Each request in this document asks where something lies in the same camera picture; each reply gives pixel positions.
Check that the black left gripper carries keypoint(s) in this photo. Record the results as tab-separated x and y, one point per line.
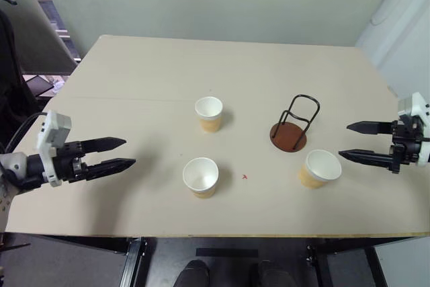
69	166

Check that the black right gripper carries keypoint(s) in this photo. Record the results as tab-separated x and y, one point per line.
406	146

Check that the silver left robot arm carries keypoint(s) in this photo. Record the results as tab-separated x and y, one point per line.
20	171

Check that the tan paper cup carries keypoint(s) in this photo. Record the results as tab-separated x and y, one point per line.
322	166
209	112
200	176

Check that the black table leg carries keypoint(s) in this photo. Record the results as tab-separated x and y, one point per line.
134	261
319	261

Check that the black chair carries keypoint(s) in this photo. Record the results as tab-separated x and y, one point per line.
11	82

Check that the dark rounded shape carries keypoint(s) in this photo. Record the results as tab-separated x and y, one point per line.
193	275

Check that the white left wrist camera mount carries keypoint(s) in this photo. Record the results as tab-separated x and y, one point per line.
53	129

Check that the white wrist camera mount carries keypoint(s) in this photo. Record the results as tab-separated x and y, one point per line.
53	129
418	109

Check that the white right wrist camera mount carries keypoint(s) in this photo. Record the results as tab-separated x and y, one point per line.
418	109

